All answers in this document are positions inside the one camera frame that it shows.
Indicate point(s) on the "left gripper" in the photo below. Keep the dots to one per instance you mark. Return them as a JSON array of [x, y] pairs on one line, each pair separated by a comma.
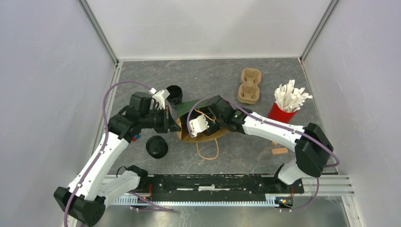
[[169, 124]]

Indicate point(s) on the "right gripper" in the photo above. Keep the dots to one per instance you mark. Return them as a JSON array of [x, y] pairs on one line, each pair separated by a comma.
[[212, 128]]

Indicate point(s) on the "green paper bag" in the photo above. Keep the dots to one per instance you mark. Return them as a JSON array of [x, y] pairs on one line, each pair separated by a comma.
[[190, 110]]

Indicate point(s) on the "black coffee cup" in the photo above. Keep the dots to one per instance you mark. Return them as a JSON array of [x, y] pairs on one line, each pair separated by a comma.
[[175, 95]]

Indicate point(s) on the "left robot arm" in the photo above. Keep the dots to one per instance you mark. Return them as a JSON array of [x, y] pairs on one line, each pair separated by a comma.
[[86, 198]]

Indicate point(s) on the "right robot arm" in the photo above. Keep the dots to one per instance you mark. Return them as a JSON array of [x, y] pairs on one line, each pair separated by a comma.
[[309, 143]]

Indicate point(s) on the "red blue toy block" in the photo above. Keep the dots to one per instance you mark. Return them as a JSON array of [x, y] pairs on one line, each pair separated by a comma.
[[136, 137]]

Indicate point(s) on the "cardboard two-cup carrier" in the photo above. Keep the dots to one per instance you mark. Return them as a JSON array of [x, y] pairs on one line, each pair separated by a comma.
[[249, 92]]

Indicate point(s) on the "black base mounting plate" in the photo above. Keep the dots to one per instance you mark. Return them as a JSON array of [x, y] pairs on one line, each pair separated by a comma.
[[218, 188]]

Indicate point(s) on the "red cup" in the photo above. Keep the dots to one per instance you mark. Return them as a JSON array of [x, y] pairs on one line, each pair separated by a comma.
[[277, 114]]

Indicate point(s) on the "white paper stick bundle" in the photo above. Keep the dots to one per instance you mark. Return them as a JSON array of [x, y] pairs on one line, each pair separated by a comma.
[[289, 99]]

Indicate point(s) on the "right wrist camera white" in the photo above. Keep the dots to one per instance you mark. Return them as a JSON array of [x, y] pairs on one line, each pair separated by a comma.
[[198, 125]]

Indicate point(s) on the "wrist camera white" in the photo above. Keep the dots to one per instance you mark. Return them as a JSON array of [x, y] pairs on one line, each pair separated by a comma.
[[160, 98], [198, 125]]

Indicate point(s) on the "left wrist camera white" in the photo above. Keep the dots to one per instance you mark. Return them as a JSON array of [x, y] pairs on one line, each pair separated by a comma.
[[160, 98]]

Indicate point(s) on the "slotted cable duct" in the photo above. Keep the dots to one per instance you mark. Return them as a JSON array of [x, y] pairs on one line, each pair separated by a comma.
[[268, 201]]

